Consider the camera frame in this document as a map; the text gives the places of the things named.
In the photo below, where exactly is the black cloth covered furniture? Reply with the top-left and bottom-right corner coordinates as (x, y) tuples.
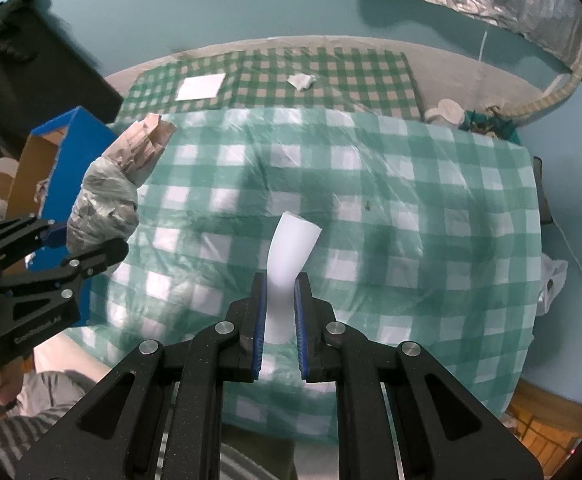
(0, 0), (123, 159)

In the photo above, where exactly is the green beige checkered cloth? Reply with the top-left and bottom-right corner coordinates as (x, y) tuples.
(116, 47), (422, 122)

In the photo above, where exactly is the person left hand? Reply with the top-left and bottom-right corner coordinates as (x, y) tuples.
(0, 350), (35, 412)

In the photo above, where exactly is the grey striped clothing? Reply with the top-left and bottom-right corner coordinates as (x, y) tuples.
(0, 370), (297, 479)

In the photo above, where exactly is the white square paper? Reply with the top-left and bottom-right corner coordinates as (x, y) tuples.
(175, 73), (226, 102)

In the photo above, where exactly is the braided beige rope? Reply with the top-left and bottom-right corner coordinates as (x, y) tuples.
(504, 24), (582, 122)

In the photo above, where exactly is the blue cardboard box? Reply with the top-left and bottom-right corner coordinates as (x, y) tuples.
(4, 105), (121, 326)

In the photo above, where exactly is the plastic pink bundle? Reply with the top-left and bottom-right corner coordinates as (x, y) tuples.
(67, 113), (176, 252)

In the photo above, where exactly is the crumpled white paper scrap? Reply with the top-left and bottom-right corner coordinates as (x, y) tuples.
(287, 74), (316, 92)

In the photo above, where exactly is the orange wooden crate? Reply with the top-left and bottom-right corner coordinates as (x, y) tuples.
(504, 379), (582, 479)

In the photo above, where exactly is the teal checkered plastic tablecloth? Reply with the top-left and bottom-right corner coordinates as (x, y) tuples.
(69, 108), (541, 414)

